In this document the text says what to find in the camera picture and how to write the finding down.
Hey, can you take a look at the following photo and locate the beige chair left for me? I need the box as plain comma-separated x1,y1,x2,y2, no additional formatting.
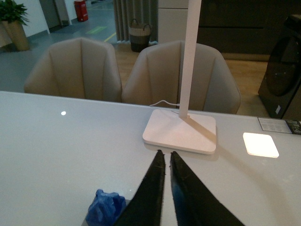
24,38,122,102

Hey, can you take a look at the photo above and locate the red fire extinguisher box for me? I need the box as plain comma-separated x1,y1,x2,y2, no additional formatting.
74,0,88,22

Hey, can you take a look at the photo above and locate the woven basket with handles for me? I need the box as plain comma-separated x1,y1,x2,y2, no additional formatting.
128,18,152,52

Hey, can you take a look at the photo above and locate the beige chair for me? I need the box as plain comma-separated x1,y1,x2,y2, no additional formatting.
24,38,122,102
122,40,241,114

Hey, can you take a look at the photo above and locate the white lamp cable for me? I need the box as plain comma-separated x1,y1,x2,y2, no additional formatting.
149,100,181,107

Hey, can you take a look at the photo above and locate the dark washing machine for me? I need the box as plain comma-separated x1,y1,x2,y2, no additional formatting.
258,15,301,120

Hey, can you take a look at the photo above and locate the potted green plant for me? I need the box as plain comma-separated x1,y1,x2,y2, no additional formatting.
0,0,30,51

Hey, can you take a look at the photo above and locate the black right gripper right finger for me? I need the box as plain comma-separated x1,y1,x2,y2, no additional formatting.
170,152,243,226

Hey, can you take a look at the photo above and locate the beige chair right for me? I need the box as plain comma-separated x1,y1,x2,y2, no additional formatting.
122,40,241,114

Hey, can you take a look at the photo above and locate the black printed card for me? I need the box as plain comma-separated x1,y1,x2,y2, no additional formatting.
257,117,301,135

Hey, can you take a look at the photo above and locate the white desk lamp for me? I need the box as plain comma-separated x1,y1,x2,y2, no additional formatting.
143,0,216,154

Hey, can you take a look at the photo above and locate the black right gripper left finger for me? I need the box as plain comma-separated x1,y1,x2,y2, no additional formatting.
114,150,166,226

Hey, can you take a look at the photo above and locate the blue part with handle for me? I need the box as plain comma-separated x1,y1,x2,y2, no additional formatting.
85,189,127,226

